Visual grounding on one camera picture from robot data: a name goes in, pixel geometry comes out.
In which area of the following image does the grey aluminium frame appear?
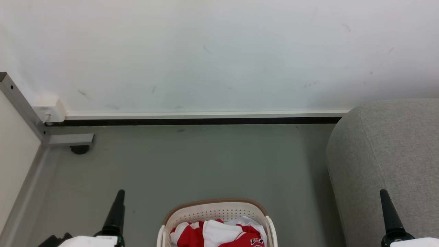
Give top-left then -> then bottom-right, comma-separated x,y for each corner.
0,72 -> 95,247

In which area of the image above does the cream perforated plastic laundry basket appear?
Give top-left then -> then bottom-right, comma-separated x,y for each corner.
157,198 -> 278,247

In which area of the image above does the white partition panel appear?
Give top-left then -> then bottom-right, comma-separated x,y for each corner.
0,91 -> 42,235

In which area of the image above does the white and black wall baseboard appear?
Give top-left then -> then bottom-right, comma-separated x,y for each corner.
64,110 -> 349,127

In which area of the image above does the white wall socket box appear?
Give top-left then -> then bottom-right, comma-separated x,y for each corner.
33,96 -> 67,124

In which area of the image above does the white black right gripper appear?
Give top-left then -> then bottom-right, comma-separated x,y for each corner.
379,189 -> 439,247

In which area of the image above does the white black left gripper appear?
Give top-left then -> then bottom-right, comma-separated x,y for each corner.
37,189 -> 126,247

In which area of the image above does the red and white garment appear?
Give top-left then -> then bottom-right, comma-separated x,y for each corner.
170,220 -> 267,247

